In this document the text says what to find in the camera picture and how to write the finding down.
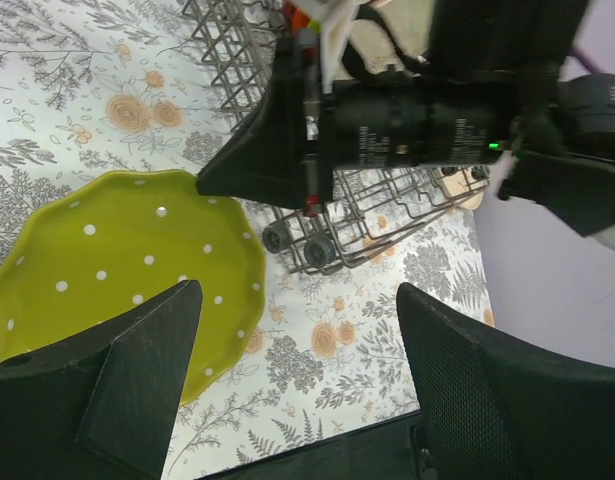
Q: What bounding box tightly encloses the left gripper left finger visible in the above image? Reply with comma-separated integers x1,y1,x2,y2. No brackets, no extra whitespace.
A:
0,280,203,479

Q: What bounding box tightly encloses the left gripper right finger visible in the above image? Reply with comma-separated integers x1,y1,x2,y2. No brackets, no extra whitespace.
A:
396,283,615,479

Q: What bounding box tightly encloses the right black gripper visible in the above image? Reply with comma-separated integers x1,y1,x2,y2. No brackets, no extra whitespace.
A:
196,37,518,210

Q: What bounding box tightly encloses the green polka dot scalloped plate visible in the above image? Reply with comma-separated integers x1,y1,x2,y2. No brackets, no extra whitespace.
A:
0,170,266,403

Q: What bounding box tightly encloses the orange plate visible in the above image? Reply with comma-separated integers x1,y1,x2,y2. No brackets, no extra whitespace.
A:
291,8,311,33

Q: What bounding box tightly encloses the pink and green branch plate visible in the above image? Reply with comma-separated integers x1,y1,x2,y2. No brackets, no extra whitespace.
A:
349,0,435,76

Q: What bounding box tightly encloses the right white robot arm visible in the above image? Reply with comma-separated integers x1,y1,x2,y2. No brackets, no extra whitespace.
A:
196,1,615,251

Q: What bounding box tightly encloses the cream green plate at back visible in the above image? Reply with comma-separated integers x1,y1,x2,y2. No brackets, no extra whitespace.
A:
437,165,490,211

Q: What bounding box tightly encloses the grey wire dish rack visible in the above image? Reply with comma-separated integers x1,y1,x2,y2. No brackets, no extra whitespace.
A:
183,1,462,275

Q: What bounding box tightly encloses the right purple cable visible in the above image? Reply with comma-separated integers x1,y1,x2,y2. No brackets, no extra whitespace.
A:
569,42,603,74

